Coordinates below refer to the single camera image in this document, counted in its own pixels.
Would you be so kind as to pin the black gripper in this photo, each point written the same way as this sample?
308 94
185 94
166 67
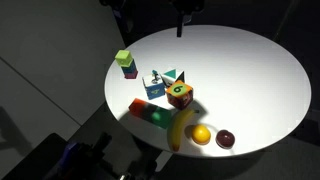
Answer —
186 8

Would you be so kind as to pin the blue white plush cube four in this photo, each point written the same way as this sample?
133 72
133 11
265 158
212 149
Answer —
154 87

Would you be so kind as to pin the black Franka robot arm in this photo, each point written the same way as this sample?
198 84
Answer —
116 6

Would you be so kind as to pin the orange plush cube nine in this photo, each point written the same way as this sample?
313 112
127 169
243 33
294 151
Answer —
179 95

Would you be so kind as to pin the orange square foam block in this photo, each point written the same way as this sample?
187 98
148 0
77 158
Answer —
136 107

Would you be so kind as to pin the green square foam block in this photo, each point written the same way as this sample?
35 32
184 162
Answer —
161 117

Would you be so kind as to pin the yellow toy banana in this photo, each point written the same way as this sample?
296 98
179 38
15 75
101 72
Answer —
178 128

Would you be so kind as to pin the round orange toy fruit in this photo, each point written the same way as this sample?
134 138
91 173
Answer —
201 134

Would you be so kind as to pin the dark red toy plum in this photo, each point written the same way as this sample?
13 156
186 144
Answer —
225 138

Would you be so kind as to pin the lime green cube block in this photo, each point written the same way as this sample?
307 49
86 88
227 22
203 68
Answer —
124 58

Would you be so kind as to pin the blue cube block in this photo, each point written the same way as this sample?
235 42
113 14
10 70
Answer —
130 69

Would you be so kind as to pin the magenta cube block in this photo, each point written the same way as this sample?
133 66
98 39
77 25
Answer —
131 75

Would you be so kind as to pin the black camera rig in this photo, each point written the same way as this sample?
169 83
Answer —
86 156

